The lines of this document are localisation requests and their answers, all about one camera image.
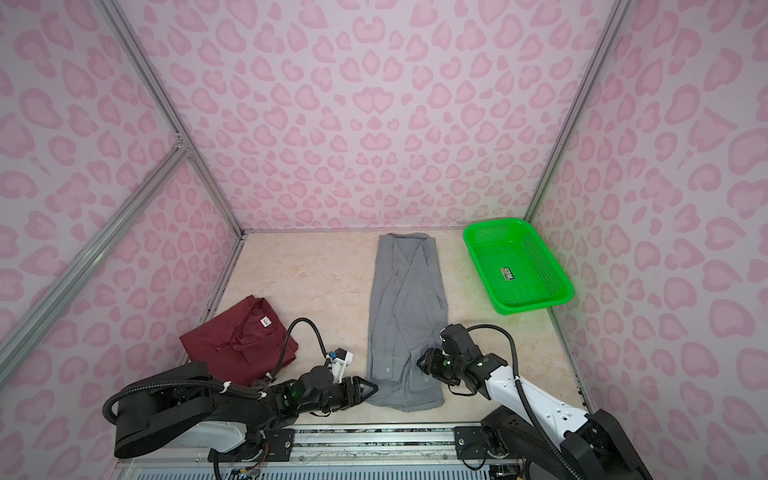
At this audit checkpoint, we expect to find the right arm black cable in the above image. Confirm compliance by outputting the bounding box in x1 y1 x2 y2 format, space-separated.
467 323 583 480

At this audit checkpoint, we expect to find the aluminium frame post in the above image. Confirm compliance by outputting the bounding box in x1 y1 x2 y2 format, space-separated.
523 0 637 223
94 0 245 239

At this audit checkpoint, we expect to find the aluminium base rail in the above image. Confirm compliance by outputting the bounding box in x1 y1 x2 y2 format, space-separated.
112 422 524 479

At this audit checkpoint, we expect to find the left aluminium frame diagonal strut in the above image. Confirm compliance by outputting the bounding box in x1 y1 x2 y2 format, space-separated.
1 142 189 385

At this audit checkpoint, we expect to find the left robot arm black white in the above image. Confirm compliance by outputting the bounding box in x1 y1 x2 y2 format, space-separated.
102 361 378 459

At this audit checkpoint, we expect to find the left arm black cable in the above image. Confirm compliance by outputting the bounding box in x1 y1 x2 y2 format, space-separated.
263 317 330 385

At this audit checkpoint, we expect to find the grey long sleeve shirt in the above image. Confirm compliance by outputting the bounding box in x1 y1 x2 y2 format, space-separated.
367 233 448 413

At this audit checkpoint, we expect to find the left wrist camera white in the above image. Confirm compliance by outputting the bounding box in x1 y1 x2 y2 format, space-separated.
325 348 354 384

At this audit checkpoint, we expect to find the right rear aluminium frame post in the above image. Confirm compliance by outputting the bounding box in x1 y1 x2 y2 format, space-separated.
523 0 637 223

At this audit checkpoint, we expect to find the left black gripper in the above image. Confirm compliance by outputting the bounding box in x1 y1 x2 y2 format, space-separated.
301 376 380 417

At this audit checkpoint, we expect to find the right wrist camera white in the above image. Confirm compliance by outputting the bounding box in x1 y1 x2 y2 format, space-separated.
440 324 481 363

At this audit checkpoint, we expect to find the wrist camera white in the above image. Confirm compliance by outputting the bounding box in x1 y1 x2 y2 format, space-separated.
325 348 354 384
440 324 481 363

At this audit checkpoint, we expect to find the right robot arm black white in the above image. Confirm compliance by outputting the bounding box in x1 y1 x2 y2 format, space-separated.
418 347 651 479

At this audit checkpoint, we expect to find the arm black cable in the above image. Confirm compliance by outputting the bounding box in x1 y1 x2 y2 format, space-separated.
263 317 330 385
467 323 583 480

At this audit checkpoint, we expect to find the left rear aluminium frame post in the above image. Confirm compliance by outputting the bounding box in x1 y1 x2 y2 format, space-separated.
94 0 245 239

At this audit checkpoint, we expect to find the maroon long sleeve shirt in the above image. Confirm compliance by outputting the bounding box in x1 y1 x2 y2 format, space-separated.
180 296 298 386

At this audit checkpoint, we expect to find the green plastic basket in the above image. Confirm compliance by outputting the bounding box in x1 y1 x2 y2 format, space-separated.
463 218 574 315

